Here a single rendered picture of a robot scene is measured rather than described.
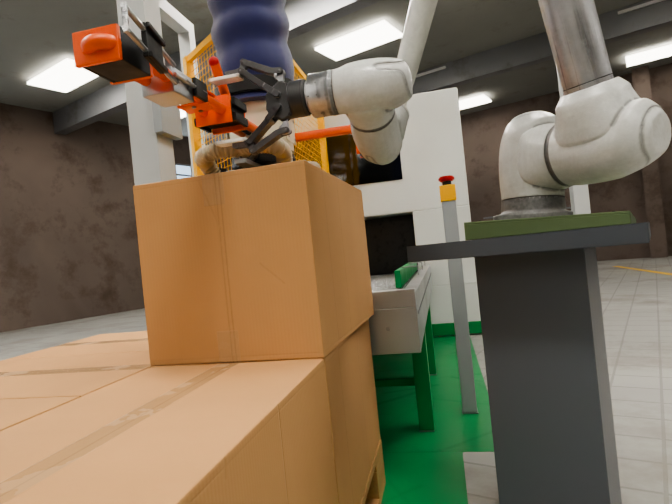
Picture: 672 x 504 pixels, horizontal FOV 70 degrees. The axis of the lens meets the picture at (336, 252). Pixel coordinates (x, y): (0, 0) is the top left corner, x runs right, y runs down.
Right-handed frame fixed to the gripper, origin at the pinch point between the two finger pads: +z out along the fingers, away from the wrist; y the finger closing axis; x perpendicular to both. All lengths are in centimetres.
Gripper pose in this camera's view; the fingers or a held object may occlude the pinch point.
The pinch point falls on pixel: (219, 112)
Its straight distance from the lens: 111.9
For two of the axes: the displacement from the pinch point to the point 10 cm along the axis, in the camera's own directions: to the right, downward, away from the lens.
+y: 1.0, 9.9, 0.0
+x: 2.1, -0.2, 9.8
